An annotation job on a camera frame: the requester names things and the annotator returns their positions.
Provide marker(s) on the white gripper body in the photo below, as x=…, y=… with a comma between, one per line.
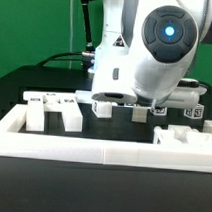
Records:
x=186, y=95

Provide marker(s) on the white tagged block front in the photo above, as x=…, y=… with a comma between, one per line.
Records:
x=102, y=109

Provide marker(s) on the white chair back part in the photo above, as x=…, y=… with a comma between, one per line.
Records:
x=40, y=102

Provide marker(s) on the white tagged cube middle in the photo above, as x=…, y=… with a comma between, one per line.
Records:
x=158, y=111

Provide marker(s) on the white tagged cube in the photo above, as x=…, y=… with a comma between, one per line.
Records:
x=158, y=111
x=195, y=113

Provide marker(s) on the white tagged cube right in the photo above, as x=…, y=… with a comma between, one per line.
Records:
x=195, y=113

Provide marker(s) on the white U-shaped border frame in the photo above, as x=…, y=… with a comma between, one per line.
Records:
x=13, y=143

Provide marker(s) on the white chair seat part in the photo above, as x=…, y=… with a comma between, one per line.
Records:
x=176, y=135

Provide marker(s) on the white flat tagged plank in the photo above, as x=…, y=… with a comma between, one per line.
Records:
x=83, y=96

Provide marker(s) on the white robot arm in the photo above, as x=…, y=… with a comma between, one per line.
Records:
x=147, y=48

